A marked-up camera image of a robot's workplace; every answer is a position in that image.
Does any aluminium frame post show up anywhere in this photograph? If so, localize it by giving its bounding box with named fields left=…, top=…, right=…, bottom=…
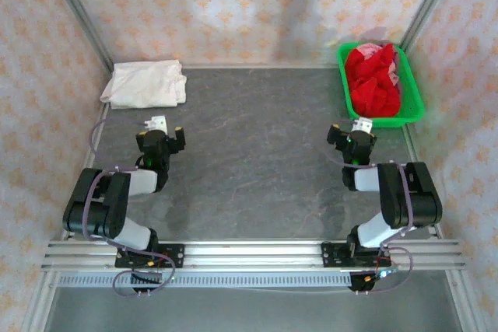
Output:
left=42, top=0, right=114, bottom=72
left=399, top=0, right=464, bottom=51

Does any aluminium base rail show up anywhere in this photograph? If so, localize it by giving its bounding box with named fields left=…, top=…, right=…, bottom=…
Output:
left=40, top=239, right=467, bottom=271

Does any green plastic basket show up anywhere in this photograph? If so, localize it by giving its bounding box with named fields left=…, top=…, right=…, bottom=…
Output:
left=336, top=41, right=425, bottom=129

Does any red t-shirt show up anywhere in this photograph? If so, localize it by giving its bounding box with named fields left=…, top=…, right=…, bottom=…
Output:
left=345, top=43, right=402, bottom=120

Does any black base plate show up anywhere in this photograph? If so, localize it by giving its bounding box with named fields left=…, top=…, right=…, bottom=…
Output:
left=114, top=243, right=185, bottom=270
left=321, top=241, right=391, bottom=269

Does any pink t-shirt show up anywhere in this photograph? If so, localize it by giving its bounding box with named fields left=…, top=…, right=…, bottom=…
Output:
left=356, top=40, right=402, bottom=88

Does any black mounting bracket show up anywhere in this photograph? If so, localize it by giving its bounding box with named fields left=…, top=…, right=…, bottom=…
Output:
left=131, top=271, right=163, bottom=295
left=349, top=271, right=381, bottom=295

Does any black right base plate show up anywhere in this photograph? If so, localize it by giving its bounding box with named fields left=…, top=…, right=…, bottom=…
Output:
left=321, top=241, right=391, bottom=269

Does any aluminium side rail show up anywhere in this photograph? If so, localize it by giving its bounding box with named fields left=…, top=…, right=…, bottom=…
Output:
left=402, top=125, right=487, bottom=332

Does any grey slotted cable duct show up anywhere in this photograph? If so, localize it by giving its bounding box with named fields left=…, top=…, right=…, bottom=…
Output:
left=58, top=272, right=353, bottom=288

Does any aluminium frame crossbar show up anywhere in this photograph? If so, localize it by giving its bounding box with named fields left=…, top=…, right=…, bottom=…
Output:
left=112, top=62, right=343, bottom=71

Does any white folded t-shirt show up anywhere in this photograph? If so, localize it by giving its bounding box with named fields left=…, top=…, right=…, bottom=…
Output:
left=100, top=59, right=188, bottom=110

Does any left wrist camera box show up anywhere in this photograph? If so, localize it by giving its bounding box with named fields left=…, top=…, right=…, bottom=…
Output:
left=142, top=114, right=169, bottom=133

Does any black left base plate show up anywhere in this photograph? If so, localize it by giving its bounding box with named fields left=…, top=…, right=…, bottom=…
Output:
left=114, top=243, right=185, bottom=270

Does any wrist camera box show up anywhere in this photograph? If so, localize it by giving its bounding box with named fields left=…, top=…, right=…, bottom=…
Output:
left=142, top=114, right=169, bottom=133
left=351, top=117, right=374, bottom=134

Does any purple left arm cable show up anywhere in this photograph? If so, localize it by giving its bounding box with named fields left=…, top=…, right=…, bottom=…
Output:
left=83, top=117, right=177, bottom=297

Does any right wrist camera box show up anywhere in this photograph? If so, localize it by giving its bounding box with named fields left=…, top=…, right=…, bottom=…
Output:
left=351, top=117, right=374, bottom=134

